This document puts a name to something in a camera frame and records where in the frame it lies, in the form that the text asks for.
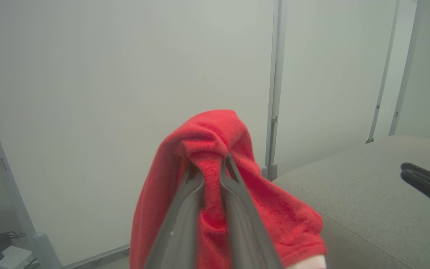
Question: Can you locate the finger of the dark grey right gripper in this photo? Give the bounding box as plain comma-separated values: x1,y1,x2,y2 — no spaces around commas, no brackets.
401,171,430,216
401,163,430,192

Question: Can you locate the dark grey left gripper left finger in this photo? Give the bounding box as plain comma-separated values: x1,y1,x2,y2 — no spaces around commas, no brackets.
145,164,205,269

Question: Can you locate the red garment with white trim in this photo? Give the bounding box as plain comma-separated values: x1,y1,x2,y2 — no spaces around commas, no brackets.
129,109,328,269

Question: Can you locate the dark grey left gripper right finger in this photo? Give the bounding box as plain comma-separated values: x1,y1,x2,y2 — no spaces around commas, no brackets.
219,154,283,269

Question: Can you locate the black power adapter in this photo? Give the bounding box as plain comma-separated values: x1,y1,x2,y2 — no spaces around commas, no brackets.
0,232,14,254

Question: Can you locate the white power strip with sockets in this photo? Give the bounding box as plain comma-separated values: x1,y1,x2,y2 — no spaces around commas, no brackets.
0,245,33,269

